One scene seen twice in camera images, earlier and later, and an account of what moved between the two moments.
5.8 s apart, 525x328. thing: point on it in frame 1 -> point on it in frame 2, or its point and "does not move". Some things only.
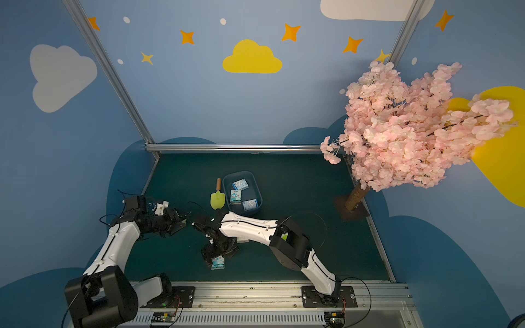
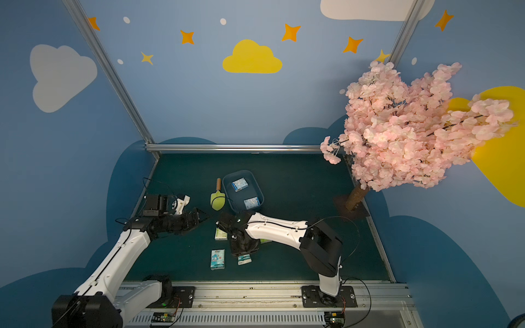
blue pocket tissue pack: (250, 204) does not move
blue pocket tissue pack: (235, 197) -> (244, 260)
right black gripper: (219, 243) -> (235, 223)
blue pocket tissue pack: (217, 263) does not move
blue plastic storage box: (243, 192) does not move
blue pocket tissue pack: (240, 184) does not move
